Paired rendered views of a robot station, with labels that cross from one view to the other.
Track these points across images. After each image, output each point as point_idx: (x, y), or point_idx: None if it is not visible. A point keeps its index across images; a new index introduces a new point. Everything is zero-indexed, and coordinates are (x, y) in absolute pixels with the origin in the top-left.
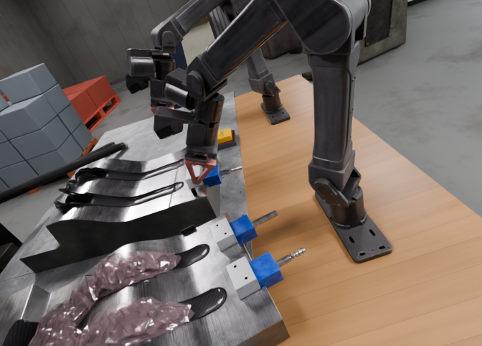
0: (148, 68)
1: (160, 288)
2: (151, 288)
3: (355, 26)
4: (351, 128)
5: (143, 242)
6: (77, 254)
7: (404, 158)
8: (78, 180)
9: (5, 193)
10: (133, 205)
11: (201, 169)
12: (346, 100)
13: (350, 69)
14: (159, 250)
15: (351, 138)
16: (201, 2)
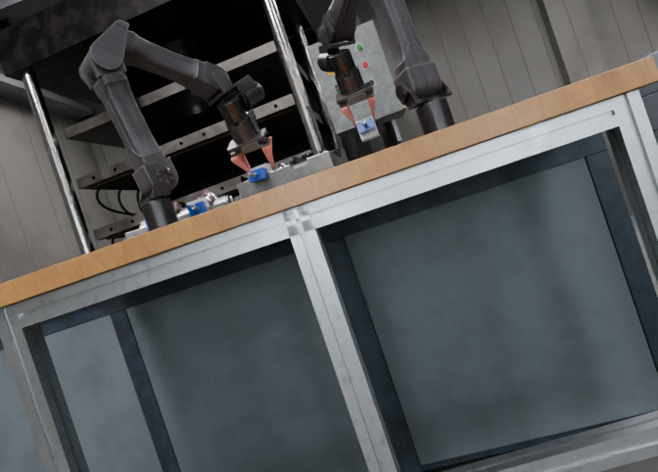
0: (324, 65)
1: (186, 212)
2: (187, 210)
3: (85, 74)
4: (125, 140)
5: (226, 196)
6: None
7: (183, 219)
8: (309, 156)
9: (353, 159)
10: None
11: (261, 166)
12: (111, 118)
13: (99, 98)
14: (217, 203)
15: (131, 150)
16: None
